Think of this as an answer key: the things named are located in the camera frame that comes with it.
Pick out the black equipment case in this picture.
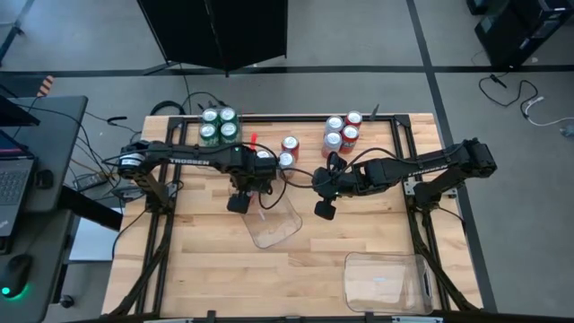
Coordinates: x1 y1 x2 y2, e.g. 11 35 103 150
465 0 574 69

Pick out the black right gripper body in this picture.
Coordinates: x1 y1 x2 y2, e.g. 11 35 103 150
312 153 358 221

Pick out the black monitor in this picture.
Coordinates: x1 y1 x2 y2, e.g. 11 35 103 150
0 95 41 128

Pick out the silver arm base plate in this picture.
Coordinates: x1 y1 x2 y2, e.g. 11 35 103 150
402 178 459 199

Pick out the black computer mouse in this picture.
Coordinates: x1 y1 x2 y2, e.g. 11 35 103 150
0 253 34 301

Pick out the black laptop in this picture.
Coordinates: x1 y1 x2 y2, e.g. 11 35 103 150
0 128 37 239

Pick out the dark grey desk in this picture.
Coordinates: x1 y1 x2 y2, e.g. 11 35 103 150
0 95 90 323

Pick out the red soda can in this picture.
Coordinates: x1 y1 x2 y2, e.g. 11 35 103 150
344 109 363 129
339 124 361 155
281 135 300 162

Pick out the green soda cans group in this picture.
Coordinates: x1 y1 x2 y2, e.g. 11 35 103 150
196 106 246 171

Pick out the black power brick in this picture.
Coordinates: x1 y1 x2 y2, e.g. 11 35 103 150
73 172 109 192

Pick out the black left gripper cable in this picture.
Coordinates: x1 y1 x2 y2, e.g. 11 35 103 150
257 142 315 212

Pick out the orange black striped object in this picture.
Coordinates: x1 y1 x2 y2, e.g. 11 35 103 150
36 74 56 98

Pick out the white floor cable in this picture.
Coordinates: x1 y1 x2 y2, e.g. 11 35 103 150
522 95 574 129

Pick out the black floor cable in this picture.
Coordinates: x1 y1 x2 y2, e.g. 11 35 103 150
477 74 539 118

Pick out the black desk beam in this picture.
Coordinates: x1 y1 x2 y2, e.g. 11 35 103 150
57 185 125 232

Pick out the black coiled cable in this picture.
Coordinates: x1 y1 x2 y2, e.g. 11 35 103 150
149 100 187 117

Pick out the black stand leg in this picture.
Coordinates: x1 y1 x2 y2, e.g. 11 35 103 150
0 0 35 66

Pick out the small black puck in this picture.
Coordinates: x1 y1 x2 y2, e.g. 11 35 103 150
35 169 55 190

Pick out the white sheet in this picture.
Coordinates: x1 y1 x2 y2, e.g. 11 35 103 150
69 214 125 262

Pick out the clear plastic bin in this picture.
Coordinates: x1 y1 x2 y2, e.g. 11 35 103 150
343 251 435 315
228 177 303 250

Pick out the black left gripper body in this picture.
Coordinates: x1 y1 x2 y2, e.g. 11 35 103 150
226 145 279 214

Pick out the black aluminium table frame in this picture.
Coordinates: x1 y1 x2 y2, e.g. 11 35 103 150
101 111 483 323

